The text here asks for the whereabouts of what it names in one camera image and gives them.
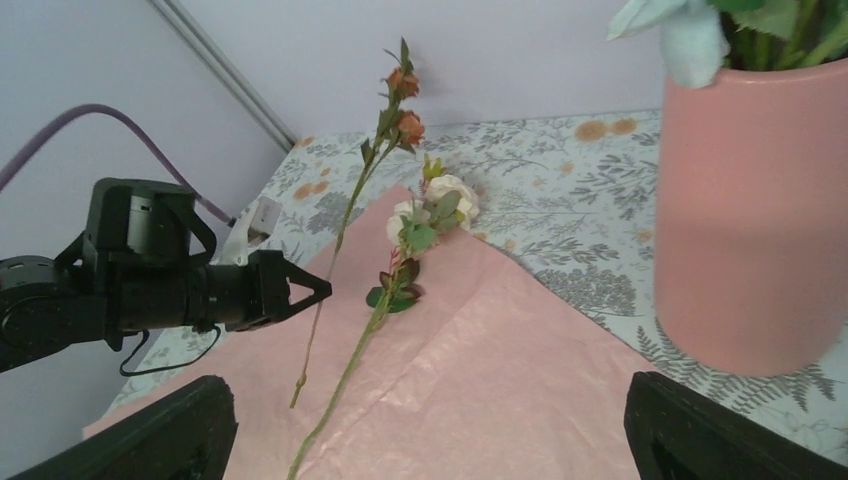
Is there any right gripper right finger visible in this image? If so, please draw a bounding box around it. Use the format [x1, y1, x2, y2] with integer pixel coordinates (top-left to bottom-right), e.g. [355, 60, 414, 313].
[623, 371, 847, 480]

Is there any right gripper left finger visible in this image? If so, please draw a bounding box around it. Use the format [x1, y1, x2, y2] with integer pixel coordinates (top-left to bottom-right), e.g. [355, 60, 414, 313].
[14, 375, 238, 480]

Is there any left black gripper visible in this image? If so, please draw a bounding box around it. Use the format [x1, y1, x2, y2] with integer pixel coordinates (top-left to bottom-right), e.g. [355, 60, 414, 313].
[188, 250, 333, 332]

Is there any purple pink wrapping paper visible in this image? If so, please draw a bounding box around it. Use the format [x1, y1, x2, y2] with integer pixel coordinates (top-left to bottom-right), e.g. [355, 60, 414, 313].
[84, 186, 648, 479]

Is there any orange red flower stem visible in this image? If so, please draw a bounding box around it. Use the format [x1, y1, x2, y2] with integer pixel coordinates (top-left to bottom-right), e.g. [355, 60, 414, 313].
[288, 37, 426, 409]

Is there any pink cylindrical vase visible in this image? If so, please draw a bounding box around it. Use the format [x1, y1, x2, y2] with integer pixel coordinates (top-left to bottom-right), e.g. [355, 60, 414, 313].
[654, 60, 847, 376]

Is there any light blue peony flower stem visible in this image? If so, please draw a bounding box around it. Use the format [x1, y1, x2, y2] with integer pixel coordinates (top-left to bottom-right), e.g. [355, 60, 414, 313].
[606, 0, 765, 89]

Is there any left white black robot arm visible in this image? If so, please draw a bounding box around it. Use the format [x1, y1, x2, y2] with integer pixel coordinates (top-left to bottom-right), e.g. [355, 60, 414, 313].
[1, 178, 332, 371]

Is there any white rose flower stem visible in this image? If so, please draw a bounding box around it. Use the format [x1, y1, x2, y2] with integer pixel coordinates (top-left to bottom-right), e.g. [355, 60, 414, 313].
[286, 153, 480, 479]

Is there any floral patterned table mat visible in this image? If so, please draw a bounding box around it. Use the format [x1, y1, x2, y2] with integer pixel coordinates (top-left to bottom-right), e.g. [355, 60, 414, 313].
[110, 112, 847, 463]

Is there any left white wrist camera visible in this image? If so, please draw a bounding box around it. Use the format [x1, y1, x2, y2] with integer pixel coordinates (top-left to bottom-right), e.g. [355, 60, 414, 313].
[218, 195, 282, 267]

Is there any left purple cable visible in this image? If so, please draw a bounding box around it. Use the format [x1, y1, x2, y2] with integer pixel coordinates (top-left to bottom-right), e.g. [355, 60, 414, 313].
[0, 103, 236, 228]

